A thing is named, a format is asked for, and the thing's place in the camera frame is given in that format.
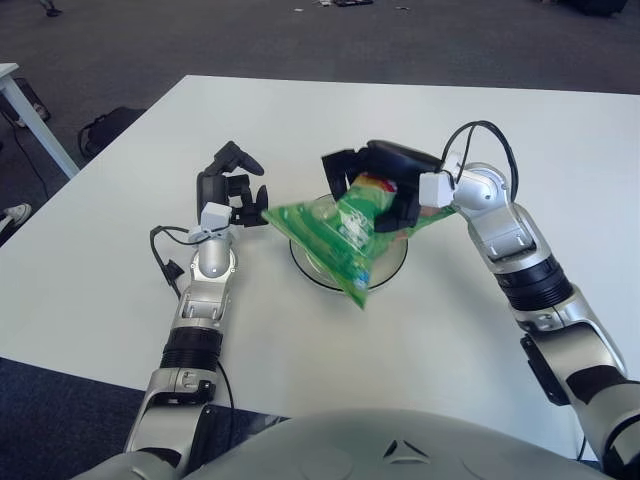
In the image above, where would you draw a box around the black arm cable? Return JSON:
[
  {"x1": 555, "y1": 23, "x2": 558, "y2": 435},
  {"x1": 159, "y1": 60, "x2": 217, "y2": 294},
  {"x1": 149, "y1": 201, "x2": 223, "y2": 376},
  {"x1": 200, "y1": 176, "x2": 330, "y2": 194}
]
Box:
[
  {"x1": 442, "y1": 119, "x2": 519, "y2": 194},
  {"x1": 149, "y1": 225, "x2": 196, "y2": 301}
]

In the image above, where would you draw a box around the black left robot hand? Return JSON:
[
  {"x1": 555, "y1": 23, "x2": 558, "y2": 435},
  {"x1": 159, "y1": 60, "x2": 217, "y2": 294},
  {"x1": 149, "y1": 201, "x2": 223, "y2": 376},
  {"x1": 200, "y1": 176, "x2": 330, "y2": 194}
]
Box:
[{"x1": 195, "y1": 140, "x2": 271, "y2": 229}]

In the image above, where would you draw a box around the white wrist sensor box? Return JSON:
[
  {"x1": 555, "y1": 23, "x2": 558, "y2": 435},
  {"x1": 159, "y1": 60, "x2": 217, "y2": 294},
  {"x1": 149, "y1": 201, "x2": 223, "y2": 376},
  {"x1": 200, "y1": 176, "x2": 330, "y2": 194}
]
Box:
[
  {"x1": 188, "y1": 202, "x2": 235, "y2": 244},
  {"x1": 418, "y1": 154, "x2": 464, "y2": 209}
]

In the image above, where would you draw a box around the white plate with black rim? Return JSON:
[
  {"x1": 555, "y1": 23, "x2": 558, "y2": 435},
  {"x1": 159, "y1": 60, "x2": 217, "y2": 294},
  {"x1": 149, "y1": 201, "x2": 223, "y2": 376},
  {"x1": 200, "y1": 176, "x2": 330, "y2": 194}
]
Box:
[{"x1": 288, "y1": 193, "x2": 410, "y2": 291}]

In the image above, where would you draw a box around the white sneaker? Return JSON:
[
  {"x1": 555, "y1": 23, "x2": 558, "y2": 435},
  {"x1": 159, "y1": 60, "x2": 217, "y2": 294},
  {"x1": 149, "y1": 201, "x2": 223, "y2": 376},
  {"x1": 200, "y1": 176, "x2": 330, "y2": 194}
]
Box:
[{"x1": 0, "y1": 202, "x2": 32, "y2": 236}]

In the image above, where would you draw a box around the white right wrist sensor box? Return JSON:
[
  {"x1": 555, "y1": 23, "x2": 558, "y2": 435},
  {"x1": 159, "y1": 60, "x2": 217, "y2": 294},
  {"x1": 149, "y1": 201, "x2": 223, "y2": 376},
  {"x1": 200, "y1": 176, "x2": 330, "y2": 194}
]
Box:
[{"x1": 418, "y1": 154, "x2": 464, "y2": 209}]

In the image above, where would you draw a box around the black backpack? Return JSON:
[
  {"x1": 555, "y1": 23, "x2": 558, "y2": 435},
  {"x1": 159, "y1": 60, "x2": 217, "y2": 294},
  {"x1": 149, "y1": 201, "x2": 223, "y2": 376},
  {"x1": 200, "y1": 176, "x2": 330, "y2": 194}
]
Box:
[{"x1": 77, "y1": 106, "x2": 149, "y2": 157}]

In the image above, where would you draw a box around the white left wrist sensor box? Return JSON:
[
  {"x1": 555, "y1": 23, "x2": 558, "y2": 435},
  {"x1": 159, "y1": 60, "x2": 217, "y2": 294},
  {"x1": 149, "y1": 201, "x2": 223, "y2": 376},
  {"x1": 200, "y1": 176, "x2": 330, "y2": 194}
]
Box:
[{"x1": 188, "y1": 202, "x2": 235, "y2": 244}]

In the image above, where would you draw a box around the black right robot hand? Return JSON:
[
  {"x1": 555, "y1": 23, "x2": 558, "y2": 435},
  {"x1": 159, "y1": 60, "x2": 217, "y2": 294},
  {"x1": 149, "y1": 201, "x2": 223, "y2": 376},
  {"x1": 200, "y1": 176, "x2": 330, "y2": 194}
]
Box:
[{"x1": 320, "y1": 139, "x2": 446, "y2": 235}]

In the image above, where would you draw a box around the grey robot torso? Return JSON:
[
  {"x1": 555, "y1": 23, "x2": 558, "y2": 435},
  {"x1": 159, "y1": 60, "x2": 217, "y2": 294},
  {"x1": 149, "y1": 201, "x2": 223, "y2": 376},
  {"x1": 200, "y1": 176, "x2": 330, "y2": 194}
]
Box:
[{"x1": 82, "y1": 407, "x2": 609, "y2": 480}]

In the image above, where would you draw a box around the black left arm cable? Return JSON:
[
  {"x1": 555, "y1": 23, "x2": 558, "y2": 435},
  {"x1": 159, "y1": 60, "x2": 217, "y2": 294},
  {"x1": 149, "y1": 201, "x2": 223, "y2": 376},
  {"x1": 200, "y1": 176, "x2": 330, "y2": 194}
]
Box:
[{"x1": 149, "y1": 225, "x2": 196, "y2": 301}]

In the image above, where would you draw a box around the green potato chips bag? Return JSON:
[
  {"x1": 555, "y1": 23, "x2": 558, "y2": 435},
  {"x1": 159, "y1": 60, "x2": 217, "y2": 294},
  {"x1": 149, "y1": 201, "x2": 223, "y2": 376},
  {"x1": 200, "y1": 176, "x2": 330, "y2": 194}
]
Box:
[{"x1": 260, "y1": 172, "x2": 459, "y2": 311}]

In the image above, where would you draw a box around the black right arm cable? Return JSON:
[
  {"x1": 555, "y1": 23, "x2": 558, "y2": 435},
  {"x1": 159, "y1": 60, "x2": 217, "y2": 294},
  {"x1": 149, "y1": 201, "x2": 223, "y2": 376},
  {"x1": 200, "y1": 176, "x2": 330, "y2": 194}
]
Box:
[{"x1": 442, "y1": 119, "x2": 519, "y2": 194}]

